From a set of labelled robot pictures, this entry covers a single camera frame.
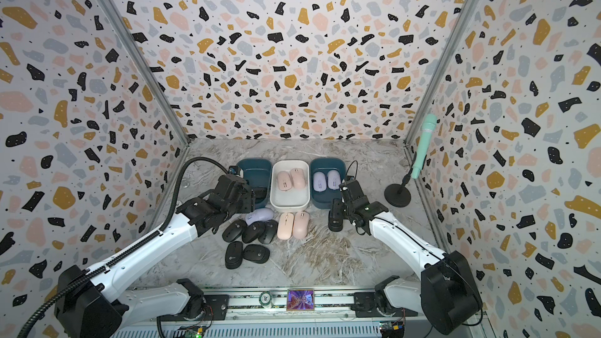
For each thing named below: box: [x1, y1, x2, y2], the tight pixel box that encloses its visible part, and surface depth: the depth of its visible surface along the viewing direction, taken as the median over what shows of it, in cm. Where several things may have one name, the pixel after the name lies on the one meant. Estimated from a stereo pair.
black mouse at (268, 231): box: [258, 219, 279, 245], surface depth 90 cm
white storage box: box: [269, 159, 311, 211], surface depth 105 cm
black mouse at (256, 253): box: [242, 244, 270, 265], surface depth 85 cm
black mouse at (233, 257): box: [224, 240, 244, 270], surface depth 84 cm
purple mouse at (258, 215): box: [244, 208, 274, 226], surface depth 93 cm
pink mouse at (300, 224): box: [292, 211, 310, 240], surface depth 93 cm
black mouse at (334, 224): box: [327, 210, 344, 233], surface depth 93 cm
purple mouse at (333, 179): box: [327, 169, 342, 191], surface depth 105 cm
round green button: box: [259, 291, 273, 306], surface depth 72 cm
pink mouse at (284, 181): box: [277, 170, 292, 191], surface depth 105 cm
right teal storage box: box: [309, 157, 346, 209], surface depth 105 cm
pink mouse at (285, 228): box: [277, 212, 295, 241], surface depth 92 cm
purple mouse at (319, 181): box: [313, 170, 328, 192], surface depth 105 cm
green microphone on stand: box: [384, 113, 438, 209], surface depth 81 cm
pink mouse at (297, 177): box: [291, 167, 306, 190], surface depth 106 cm
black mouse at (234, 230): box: [222, 219, 247, 243], surface depth 89 cm
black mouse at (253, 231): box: [241, 220, 266, 244], surface depth 89 cm
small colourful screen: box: [286, 288, 315, 311], surface depth 76 cm
